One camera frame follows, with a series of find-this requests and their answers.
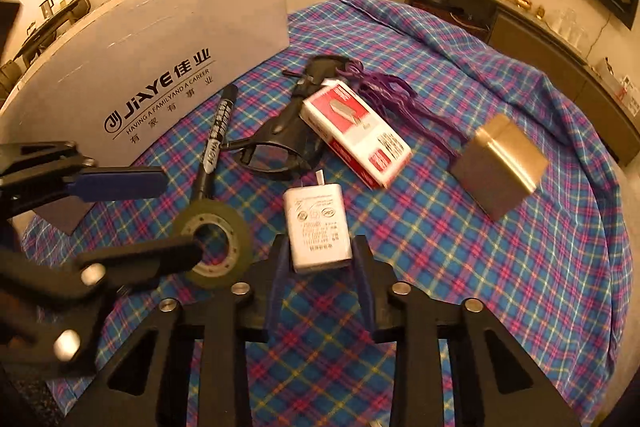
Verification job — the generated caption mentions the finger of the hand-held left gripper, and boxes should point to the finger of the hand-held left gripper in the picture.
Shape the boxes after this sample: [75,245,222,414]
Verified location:
[0,141,168,220]
[0,234,203,378]

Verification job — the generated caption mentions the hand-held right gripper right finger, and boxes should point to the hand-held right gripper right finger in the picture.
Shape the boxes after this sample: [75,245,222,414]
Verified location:
[351,234,583,427]

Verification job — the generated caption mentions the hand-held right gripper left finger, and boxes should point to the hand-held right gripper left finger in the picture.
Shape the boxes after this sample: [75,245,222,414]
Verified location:
[65,234,292,427]

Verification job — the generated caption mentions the green tape roll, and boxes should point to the green tape roll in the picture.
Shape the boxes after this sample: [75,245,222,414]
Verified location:
[167,201,253,290]

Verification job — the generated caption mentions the white charger adapter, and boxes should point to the white charger adapter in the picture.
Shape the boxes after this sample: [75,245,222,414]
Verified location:
[283,171,353,274]

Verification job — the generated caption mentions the black marker pen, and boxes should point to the black marker pen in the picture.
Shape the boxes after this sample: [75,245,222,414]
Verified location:
[192,84,239,208]

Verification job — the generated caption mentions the black safety glasses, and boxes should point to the black safety glasses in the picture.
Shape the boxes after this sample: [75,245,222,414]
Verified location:
[222,54,351,182]

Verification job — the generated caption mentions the white cardboard box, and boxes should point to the white cardboard box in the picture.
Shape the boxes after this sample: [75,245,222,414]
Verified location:
[0,0,291,235]

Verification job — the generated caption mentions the gold metal case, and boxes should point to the gold metal case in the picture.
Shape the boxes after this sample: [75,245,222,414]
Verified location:
[448,114,550,223]

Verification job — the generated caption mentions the blue plaid cloth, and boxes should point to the blue plaid cloth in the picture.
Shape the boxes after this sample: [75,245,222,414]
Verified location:
[22,0,631,427]

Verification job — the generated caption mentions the red and white carton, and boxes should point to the red and white carton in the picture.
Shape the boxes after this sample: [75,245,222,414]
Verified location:
[300,78,412,190]

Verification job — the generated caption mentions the dark dining table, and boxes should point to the dark dining table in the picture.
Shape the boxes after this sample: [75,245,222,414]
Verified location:
[10,0,91,58]

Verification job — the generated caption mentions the golden ornaments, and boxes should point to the golden ornaments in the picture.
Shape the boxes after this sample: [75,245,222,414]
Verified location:
[500,0,547,18]

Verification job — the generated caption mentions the group of clear glass cups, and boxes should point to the group of clear glass cups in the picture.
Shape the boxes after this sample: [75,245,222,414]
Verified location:
[547,9,588,52]

